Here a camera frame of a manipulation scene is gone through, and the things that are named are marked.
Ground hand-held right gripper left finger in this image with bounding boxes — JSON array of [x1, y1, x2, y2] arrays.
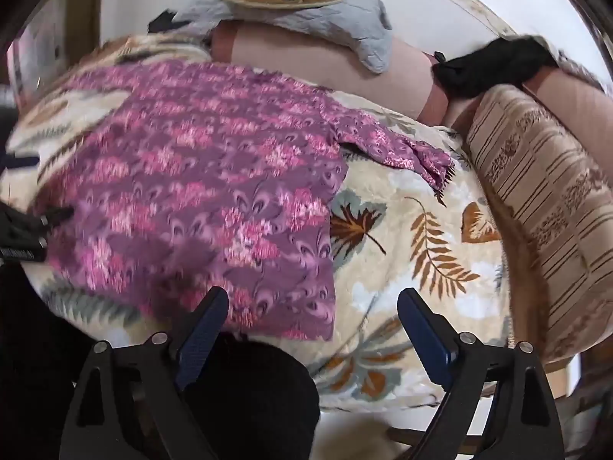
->
[[57, 286, 231, 460]]

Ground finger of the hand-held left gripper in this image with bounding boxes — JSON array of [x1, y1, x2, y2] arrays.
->
[[0, 201, 75, 250], [0, 152, 40, 172]]

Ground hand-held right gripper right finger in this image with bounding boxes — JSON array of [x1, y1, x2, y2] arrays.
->
[[397, 288, 566, 460]]

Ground purple pink patterned garment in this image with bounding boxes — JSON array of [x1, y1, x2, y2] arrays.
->
[[36, 60, 456, 343]]

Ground person's black pants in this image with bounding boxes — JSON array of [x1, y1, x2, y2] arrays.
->
[[0, 259, 321, 460]]

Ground cream leaf print blanket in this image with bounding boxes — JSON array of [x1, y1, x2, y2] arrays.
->
[[0, 33, 515, 410]]

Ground brown wooden furniture leg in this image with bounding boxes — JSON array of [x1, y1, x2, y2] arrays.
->
[[385, 422, 448, 447]]

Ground beige striped cushion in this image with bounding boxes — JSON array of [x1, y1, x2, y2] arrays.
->
[[467, 84, 613, 365]]

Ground small dark cloth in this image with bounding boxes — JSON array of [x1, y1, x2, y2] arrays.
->
[[148, 10, 192, 34]]

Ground black cloth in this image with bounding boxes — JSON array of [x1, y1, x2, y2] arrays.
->
[[431, 34, 559, 101]]

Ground pink bolster pillow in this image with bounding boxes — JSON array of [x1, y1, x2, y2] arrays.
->
[[211, 21, 613, 164]]

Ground grey quilted cloth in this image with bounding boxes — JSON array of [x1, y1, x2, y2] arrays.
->
[[172, 0, 396, 75]]

